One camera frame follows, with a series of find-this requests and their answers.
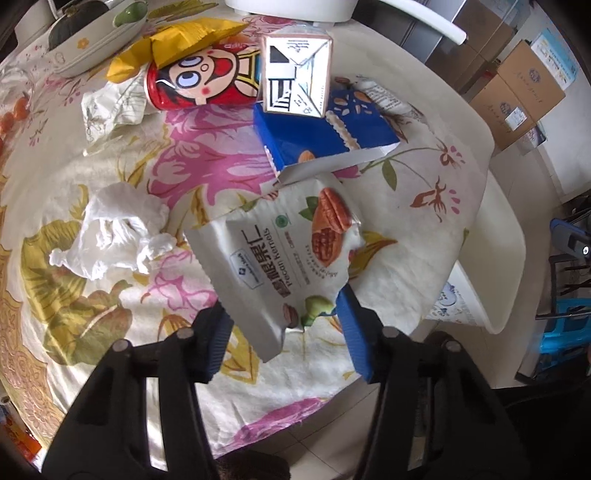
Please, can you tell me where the blue snack box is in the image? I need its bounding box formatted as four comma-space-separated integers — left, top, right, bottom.
253, 88, 402, 175

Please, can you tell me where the blue plastic stool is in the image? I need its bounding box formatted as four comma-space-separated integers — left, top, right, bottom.
549, 219, 591, 296
536, 298, 591, 356

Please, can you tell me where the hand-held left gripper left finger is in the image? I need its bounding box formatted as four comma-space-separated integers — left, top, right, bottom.
44, 305, 236, 480

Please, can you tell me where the red cartoon face snack packet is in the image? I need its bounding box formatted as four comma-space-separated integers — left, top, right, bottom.
144, 39, 262, 112

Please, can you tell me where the brown cardboard box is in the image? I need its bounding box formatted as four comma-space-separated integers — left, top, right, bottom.
471, 74, 539, 151
496, 39, 566, 127

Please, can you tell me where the white pecan snack packet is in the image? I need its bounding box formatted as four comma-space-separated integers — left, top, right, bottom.
184, 173, 365, 363

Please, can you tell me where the yellow orange snack packet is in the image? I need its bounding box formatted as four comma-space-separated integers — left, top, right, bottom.
107, 19, 250, 84

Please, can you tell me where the small white almond wrapper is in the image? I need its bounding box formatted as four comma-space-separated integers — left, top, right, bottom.
353, 76, 414, 116

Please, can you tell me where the white plastic bucket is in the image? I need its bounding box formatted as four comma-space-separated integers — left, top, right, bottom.
424, 261, 491, 329

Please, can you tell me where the white electric pot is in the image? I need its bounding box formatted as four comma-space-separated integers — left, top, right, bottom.
225, 0, 467, 45

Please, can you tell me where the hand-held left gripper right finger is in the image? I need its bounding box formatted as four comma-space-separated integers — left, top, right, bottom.
336, 285, 522, 480

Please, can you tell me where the white brown drink carton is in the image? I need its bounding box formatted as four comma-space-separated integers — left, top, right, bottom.
259, 23, 334, 120

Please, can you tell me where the green fruit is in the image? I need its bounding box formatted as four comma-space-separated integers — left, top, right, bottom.
113, 2, 147, 26

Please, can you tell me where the white flowered bowl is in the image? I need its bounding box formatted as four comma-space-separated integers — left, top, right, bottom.
48, 0, 149, 78

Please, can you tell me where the white blue printed box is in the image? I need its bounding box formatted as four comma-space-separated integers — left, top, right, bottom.
531, 25, 580, 88

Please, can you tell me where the crumpled clear plastic wrapper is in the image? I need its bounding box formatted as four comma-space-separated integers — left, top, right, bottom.
81, 76, 155, 155

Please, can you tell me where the floral tablecloth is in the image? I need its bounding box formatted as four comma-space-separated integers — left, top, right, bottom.
0, 0, 490, 467

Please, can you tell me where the dark green squash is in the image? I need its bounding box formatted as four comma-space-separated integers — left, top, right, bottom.
48, 0, 123, 51

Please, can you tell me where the crumpled white tissue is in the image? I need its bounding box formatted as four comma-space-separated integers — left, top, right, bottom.
50, 182, 178, 280

